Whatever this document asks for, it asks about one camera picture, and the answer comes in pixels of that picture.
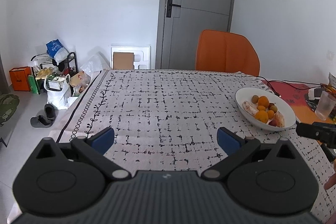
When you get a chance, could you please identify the clear plastic cup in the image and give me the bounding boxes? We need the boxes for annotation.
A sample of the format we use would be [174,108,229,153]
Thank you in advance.
[315,91,336,121]

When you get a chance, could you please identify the black-and-white patterned tablecloth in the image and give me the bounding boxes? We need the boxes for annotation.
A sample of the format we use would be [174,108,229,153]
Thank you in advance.
[5,69,336,224]

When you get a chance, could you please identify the dark grey slipper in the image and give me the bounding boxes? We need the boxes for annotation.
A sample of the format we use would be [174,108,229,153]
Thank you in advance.
[30,115,52,129]
[44,103,56,121]

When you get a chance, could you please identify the yellow slippers pair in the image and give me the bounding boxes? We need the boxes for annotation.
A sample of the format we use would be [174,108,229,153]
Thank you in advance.
[35,68,53,80]

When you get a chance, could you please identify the person's right hand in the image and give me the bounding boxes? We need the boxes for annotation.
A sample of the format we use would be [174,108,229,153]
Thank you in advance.
[324,174,336,191]

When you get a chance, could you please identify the white foam packaging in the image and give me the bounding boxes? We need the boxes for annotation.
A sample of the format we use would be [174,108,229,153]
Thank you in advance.
[110,44,152,70]

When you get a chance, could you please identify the black cable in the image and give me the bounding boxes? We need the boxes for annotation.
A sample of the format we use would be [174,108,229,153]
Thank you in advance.
[255,76,324,97]

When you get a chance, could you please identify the black shoe rack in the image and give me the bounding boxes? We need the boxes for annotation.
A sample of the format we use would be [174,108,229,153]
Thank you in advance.
[31,52,79,95]

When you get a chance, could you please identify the white plate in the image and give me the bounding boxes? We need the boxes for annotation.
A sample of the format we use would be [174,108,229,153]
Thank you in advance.
[235,87,297,132]

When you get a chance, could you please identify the black round pad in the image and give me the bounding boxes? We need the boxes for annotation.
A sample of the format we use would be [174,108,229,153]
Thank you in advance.
[304,93,320,112]

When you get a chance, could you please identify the clear plastic bag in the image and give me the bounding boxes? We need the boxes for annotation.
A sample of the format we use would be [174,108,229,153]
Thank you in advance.
[79,52,111,81]

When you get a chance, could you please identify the red and orange table mat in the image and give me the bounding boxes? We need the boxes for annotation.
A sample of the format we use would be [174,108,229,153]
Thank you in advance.
[259,77,336,125]

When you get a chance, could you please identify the orange shopping bag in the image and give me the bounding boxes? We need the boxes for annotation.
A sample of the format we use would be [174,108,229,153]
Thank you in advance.
[9,66,32,92]

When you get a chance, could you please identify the white tote bag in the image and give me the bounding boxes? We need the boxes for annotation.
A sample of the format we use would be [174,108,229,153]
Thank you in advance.
[43,73,71,110]

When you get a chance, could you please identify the brown cardboard piece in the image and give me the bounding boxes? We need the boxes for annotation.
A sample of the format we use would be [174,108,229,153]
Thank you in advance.
[113,52,135,70]

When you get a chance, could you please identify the green bag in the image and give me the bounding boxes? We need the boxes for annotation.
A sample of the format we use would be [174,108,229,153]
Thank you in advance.
[28,74,40,95]

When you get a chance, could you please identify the white small device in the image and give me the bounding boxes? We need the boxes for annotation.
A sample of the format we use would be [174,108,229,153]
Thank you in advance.
[307,87,326,100]

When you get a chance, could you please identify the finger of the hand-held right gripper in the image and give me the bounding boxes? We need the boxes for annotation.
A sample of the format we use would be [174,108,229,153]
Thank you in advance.
[296,122,321,139]

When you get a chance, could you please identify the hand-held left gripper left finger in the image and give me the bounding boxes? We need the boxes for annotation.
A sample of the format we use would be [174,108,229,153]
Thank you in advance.
[34,127,132,181]

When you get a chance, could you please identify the green camouflage cloth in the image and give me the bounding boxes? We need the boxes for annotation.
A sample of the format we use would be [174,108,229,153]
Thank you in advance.
[0,94,20,127]

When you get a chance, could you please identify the orange chair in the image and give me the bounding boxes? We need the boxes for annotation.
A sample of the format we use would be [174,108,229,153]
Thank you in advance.
[195,29,261,77]

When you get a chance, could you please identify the brown paper bag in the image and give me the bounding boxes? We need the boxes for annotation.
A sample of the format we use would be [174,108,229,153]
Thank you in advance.
[68,70,91,97]

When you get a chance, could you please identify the blue and white bag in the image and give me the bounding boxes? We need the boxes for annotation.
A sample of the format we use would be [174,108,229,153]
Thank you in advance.
[46,39,68,62]

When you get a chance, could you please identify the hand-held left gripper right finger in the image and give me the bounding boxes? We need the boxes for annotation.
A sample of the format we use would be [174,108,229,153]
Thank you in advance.
[201,127,298,181]

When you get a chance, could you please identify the black door handle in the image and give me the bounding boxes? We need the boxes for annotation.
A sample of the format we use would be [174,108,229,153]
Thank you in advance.
[167,0,182,18]

